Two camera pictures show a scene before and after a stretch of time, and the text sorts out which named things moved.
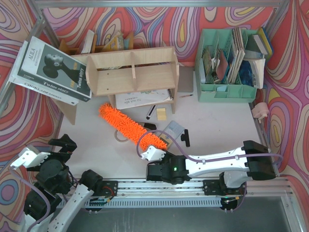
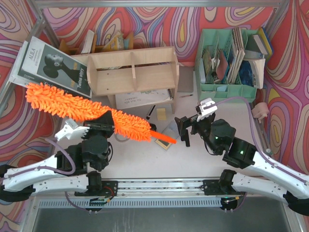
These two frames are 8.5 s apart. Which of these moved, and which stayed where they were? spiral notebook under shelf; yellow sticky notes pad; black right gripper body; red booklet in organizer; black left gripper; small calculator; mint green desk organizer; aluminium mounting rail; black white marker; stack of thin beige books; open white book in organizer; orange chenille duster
Moved: orange chenille duster; black right gripper body; black left gripper; small calculator
Stayed: black white marker; yellow sticky notes pad; spiral notebook under shelf; open white book in organizer; stack of thin beige books; mint green desk organizer; aluminium mounting rail; red booklet in organizer
